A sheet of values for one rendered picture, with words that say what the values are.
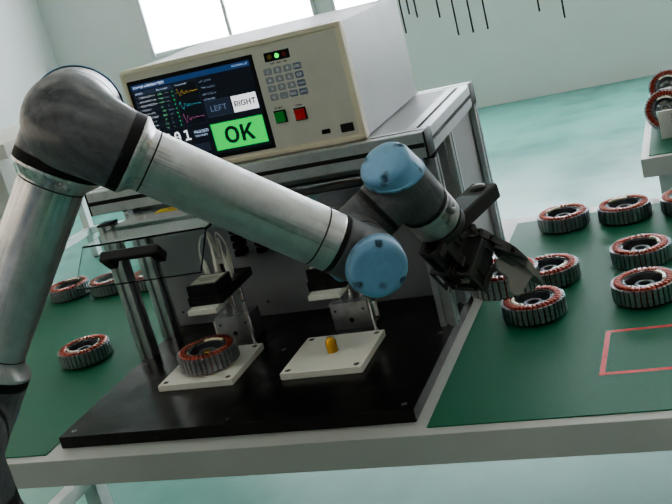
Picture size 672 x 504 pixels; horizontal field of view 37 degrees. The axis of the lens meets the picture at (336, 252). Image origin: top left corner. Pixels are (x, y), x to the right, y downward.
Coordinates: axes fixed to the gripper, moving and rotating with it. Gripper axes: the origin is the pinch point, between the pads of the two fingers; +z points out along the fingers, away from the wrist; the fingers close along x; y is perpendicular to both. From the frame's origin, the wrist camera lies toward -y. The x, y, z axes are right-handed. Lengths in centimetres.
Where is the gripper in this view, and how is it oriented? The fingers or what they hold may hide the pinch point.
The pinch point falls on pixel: (504, 277)
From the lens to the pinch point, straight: 158.9
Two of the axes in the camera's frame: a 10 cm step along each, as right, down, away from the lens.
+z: 5.5, 5.1, 6.6
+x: 7.6, 0.2, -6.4
